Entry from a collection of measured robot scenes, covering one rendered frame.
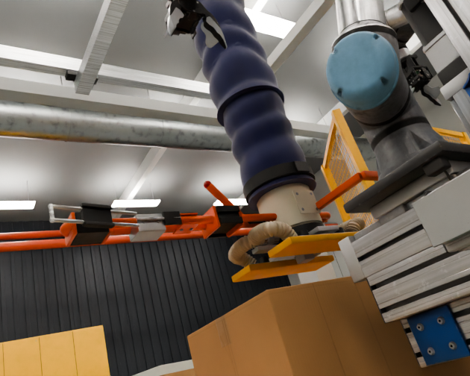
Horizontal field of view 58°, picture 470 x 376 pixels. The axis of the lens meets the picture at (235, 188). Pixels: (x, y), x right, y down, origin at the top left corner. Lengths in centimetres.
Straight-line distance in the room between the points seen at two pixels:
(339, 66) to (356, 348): 59
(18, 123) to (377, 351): 616
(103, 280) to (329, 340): 1165
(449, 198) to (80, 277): 1194
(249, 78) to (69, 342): 747
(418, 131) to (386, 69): 16
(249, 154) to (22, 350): 736
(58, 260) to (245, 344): 1153
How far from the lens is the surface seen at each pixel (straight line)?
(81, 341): 854
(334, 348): 97
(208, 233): 112
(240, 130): 134
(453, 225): 64
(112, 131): 704
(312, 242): 111
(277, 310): 90
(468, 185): 63
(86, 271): 1243
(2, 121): 672
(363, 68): 76
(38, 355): 838
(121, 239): 967
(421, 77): 173
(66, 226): 96
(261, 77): 144
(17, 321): 1180
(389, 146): 85
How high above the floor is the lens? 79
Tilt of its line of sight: 24 degrees up
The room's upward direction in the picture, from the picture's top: 17 degrees counter-clockwise
